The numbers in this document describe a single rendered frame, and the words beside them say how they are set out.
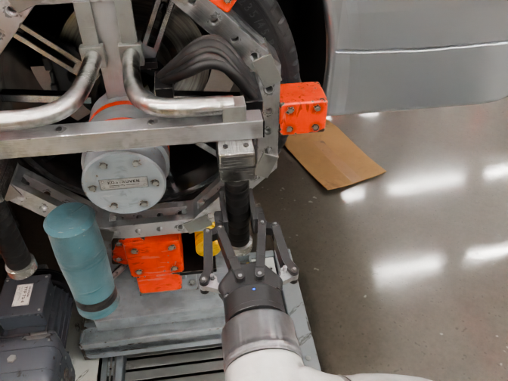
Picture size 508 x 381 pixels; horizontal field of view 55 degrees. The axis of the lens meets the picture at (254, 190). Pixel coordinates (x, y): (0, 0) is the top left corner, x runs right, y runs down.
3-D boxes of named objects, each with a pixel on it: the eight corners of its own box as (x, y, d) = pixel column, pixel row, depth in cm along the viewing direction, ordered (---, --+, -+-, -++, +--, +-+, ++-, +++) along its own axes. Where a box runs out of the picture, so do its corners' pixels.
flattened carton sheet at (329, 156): (318, 112, 247) (319, 106, 245) (385, 173, 210) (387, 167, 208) (266, 127, 238) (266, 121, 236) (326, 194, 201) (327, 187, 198)
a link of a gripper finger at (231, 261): (248, 295, 65) (237, 298, 64) (223, 237, 73) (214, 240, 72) (247, 277, 62) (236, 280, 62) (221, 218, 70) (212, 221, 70)
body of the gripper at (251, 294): (223, 346, 61) (217, 287, 68) (289, 338, 62) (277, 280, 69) (221, 311, 56) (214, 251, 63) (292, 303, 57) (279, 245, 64)
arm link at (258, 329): (301, 383, 58) (291, 339, 63) (306, 342, 52) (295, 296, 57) (225, 393, 57) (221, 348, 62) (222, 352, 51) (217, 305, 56)
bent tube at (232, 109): (231, 57, 80) (229, -8, 73) (246, 122, 66) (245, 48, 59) (122, 64, 78) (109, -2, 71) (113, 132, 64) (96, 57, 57)
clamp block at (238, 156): (247, 143, 75) (247, 113, 72) (255, 181, 69) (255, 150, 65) (215, 146, 75) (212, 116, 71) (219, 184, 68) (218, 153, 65)
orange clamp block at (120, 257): (113, 212, 108) (114, 240, 114) (110, 238, 102) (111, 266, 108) (146, 213, 110) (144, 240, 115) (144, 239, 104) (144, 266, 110)
